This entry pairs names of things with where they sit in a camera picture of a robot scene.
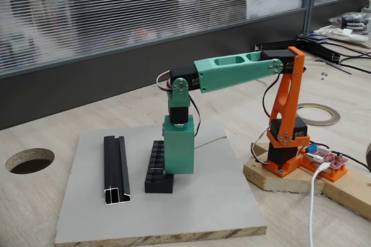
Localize black slotted holder block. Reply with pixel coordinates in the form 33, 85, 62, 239
144, 139, 174, 194

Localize grey topped plywood board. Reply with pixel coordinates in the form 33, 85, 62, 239
54, 121, 268, 245

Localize black aluminium profile bar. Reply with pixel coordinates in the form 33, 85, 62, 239
103, 136, 133, 206

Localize wooden block with bolts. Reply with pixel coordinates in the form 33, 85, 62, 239
244, 141, 325, 194

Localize red controller circuit board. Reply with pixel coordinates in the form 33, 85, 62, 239
303, 142, 347, 170

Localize roll of thin tape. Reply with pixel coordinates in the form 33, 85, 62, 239
296, 103, 341, 126

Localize stack of blue cards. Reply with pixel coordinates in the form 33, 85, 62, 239
297, 32, 330, 43

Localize light wooden plank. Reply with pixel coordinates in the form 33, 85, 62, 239
301, 165, 371, 220

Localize dark electronic device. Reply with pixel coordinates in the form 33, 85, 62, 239
329, 12, 371, 32

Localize tricolour servo wire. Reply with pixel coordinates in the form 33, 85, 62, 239
262, 74, 283, 118
250, 129, 272, 166
156, 70, 201, 137

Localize white usb cable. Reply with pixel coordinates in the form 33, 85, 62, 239
308, 161, 330, 247

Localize black table cables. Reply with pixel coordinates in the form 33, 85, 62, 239
333, 42, 371, 71

